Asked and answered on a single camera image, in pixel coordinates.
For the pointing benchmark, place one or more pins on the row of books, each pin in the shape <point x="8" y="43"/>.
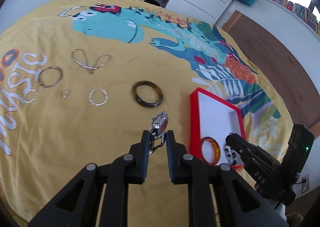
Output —
<point x="292" y="4"/>

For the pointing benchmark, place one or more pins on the silver wrist watch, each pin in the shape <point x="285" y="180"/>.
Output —
<point x="158" y="125"/>

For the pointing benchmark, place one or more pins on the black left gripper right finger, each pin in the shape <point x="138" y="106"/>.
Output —
<point x="217" y="195"/>

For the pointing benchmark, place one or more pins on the thin rose gold bangle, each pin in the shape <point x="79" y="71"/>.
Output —
<point x="50" y="76"/>

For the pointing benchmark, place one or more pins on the yellow dinosaur print duvet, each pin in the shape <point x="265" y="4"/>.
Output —
<point x="81" y="80"/>

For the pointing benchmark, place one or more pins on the black camera module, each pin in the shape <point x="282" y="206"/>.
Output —
<point x="299" y="147"/>

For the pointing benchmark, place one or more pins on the brown wooden headboard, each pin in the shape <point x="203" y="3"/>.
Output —
<point x="281" y="68"/>

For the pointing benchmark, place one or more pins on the red white jewelry box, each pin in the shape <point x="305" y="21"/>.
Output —
<point x="211" y="116"/>

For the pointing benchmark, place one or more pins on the wall power socket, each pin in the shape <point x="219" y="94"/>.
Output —
<point x="305" y="183"/>

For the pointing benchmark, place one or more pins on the amber orange bangle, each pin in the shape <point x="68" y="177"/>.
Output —
<point x="210" y="150"/>

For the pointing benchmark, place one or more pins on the dark brown bangle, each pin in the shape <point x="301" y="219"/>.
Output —
<point x="147" y="94"/>

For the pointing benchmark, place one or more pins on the twisted silver hoop earring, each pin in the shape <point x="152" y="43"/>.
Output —
<point x="98" y="97"/>
<point x="30" y="96"/>

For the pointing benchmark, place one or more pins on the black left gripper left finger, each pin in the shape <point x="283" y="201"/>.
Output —
<point x="98" y="195"/>

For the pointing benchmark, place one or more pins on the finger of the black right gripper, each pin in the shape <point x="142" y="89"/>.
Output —
<point x="240" y="145"/>

